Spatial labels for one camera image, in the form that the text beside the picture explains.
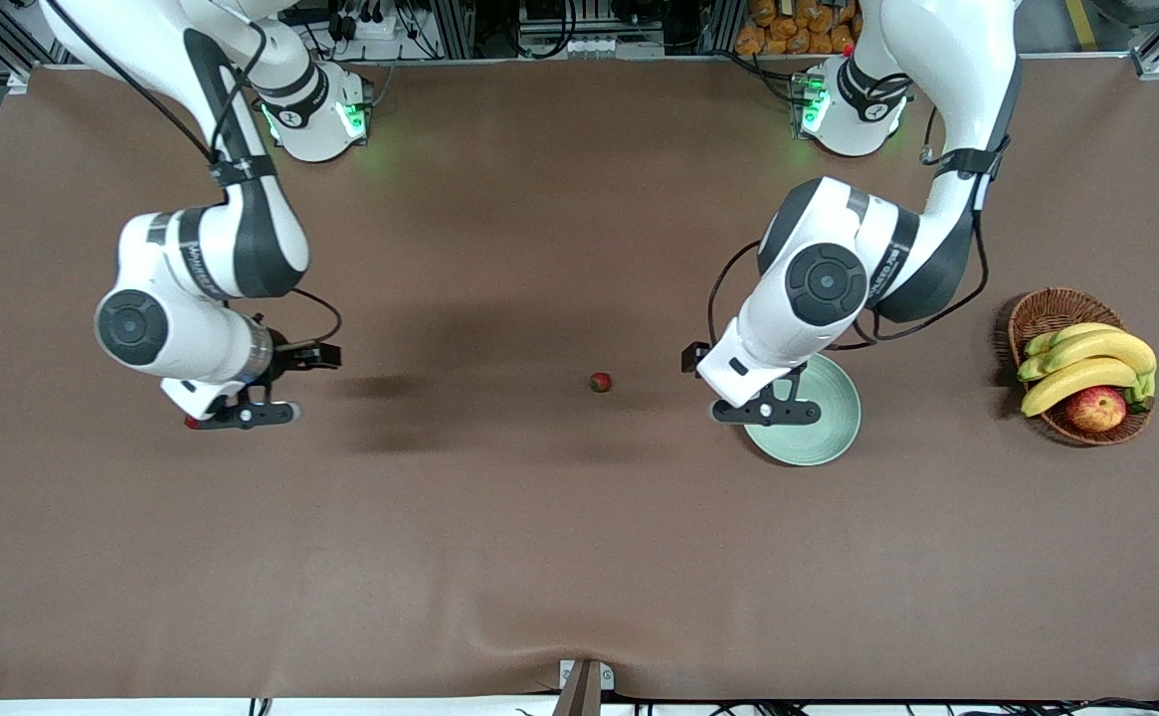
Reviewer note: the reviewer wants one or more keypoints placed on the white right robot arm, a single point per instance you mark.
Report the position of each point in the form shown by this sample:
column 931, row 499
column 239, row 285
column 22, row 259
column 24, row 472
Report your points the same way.
column 171, row 338

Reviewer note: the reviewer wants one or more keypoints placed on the bag of orange buns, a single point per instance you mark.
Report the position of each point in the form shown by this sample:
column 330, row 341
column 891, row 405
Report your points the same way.
column 788, row 30

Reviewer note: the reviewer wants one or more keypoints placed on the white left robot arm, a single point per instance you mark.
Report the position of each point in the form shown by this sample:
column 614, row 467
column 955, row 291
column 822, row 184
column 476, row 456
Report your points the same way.
column 947, row 60

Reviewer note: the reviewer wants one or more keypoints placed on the brown wicker basket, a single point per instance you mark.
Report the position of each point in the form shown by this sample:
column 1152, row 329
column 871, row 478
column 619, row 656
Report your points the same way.
column 1047, row 313

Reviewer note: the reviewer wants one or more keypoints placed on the pale green round plate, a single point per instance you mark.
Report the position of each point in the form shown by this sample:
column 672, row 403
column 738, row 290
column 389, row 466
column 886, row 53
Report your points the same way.
column 818, row 433

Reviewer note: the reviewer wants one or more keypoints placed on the yellow banana bunch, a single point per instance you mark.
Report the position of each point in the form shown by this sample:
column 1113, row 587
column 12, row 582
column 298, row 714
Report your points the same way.
column 1096, row 348

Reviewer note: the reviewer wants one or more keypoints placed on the brown table cover mat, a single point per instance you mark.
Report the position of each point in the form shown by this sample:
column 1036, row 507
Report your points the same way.
column 539, row 557

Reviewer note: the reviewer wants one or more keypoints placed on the metal table edge bracket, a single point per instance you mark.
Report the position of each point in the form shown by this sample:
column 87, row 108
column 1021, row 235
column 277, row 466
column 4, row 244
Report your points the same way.
column 579, row 696

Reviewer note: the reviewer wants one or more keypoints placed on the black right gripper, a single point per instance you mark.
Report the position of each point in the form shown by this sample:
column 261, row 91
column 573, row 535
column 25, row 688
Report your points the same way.
column 284, row 362

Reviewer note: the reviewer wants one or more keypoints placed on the white power strip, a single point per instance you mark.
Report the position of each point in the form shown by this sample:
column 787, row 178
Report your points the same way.
column 372, row 28

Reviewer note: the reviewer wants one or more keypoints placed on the red yellow apple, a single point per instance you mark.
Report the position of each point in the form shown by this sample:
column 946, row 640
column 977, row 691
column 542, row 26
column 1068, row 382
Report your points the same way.
column 1096, row 410

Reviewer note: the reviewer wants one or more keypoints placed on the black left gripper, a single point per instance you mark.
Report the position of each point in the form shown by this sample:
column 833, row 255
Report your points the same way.
column 688, row 360

